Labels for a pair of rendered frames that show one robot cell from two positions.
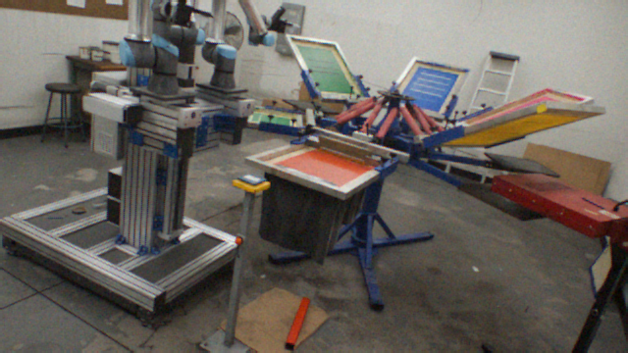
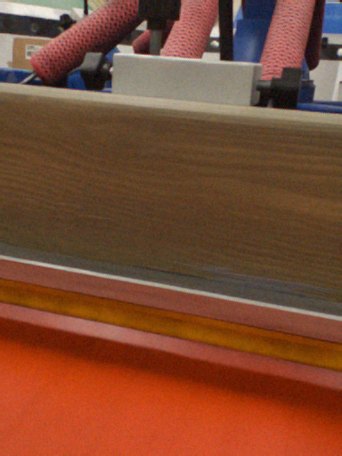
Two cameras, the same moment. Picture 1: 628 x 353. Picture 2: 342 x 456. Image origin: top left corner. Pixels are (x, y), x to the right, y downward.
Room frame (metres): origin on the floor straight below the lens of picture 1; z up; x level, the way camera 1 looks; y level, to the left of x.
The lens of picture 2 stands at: (2.41, -0.18, 1.08)
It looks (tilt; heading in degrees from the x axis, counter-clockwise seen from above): 17 degrees down; 350
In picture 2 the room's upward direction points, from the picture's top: 4 degrees clockwise
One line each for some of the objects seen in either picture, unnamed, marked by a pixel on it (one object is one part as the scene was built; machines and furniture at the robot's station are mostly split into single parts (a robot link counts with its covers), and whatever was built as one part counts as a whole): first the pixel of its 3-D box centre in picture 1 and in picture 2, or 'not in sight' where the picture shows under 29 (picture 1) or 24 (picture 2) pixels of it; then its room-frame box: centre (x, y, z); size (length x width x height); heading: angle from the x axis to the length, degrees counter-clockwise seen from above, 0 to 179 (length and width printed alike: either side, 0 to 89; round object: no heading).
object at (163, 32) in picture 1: (165, 33); not in sight; (1.93, 0.71, 1.56); 0.11 x 0.08 x 0.11; 133
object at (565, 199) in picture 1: (565, 203); not in sight; (2.26, -1.33, 1.06); 0.61 x 0.46 x 0.12; 35
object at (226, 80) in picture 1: (223, 77); not in sight; (2.66, 0.62, 1.31); 0.15 x 0.15 x 0.10
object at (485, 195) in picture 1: (449, 176); not in sight; (2.87, -0.89, 0.91); 1.34 x 0.40 x 0.08; 35
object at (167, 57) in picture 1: (164, 56); not in sight; (2.19, 0.81, 1.42); 0.13 x 0.12 x 0.14; 133
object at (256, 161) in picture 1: (327, 163); not in sight; (2.46, -0.07, 0.97); 0.79 x 0.58 x 0.04; 155
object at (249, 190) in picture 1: (239, 268); not in sight; (1.99, 0.28, 0.48); 0.22 x 0.22 x 0.96; 65
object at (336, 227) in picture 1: (347, 215); not in sight; (2.32, -0.23, 0.74); 0.46 x 0.04 x 0.42; 155
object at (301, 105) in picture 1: (336, 122); not in sight; (3.96, -0.12, 0.91); 1.34 x 0.40 x 0.08; 35
